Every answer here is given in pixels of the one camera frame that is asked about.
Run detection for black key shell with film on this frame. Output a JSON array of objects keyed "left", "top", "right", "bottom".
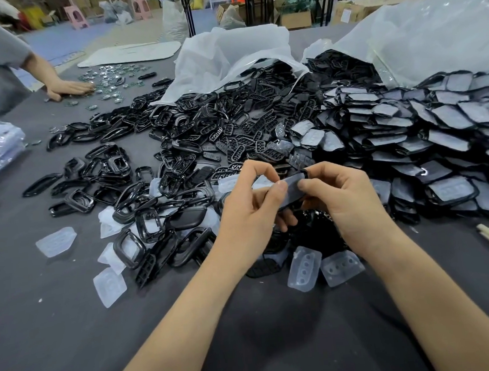
[{"left": 275, "top": 169, "right": 311, "bottom": 210}]

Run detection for pile of black button grids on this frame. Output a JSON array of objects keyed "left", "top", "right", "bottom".
[{"left": 198, "top": 78, "right": 326, "bottom": 182}]

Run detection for small cardboard box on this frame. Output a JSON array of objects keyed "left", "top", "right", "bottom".
[{"left": 278, "top": 10, "right": 313, "bottom": 31}]

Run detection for person's right forearm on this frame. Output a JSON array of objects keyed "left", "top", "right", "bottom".
[{"left": 347, "top": 218, "right": 489, "bottom": 371}]

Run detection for black-legged folding table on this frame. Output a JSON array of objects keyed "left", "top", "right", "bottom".
[{"left": 169, "top": 0, "right": 284, "bottom": 39}]

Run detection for wide cardboard box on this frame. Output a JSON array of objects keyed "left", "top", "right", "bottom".
[{"left": 330, "top": 0, "right": 423, "bottom": 25}]

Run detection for pink plastic stool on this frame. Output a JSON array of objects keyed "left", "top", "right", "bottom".
[
  {"left": 131, "top": 0, "right": 153, "bottom": 21},
  {"left": 63, "top": 4, "right": 90, "bottom": 32}
]

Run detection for pile of black plastic frames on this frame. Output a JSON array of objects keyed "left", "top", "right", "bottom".
[{"left": 0, "top": 60, "right": 318, "bottom": 299}]

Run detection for white woven sack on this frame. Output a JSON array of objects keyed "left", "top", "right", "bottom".
[{"left": 159, "top": 0, "right": 192, "bottom": 45}]

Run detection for person's right hand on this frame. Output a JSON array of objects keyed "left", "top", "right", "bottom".
[{"left": 295, "top": 156, "right": 402, "bottom": 264}]

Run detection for large white plastic bag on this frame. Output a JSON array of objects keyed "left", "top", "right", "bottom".
[{"left": 298, "top": 0, "right": 489, "bottom": 97}]

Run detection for stack of padded black shells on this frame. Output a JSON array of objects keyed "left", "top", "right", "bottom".
[{"left": 283, "top": 38, "right": 489, "bottom": 235}]

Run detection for white foam board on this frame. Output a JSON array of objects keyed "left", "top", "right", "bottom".
[{"left": 76, "top": 40, "right": 183, "bottom": 69}]

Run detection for person's left hand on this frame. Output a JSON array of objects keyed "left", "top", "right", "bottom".
[{"left": 207, "top": 157, "right": 302, "bottom": 278}]

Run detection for open cardboard box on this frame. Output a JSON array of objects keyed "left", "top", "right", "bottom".
[{"left": 214, "top": 1, "right": 243, "bottom": 25}]

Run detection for crumpled white plastic bag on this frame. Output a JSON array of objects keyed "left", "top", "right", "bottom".
[{"left": 148, "top": 20, "right": 312, "bottom": 108}]

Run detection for clear plastic bags heap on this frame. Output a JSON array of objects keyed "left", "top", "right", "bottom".
[{"left": 98, "top": 0, "right": 134, "bottom": 28}]

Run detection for scattered clear silicone pads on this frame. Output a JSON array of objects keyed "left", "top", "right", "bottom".
[{"left": 31, "top": 163, "right": 367, "bottom": 314}]

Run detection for person's left forearm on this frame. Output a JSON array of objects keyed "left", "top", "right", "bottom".
[{"left": 94, "top": 239, "right": 268, "bottom": 371}]

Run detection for pile of shiny metal pieces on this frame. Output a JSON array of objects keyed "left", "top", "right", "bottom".
[{"left": 19, "top": 61, "right": 160, "bottom": 148}]

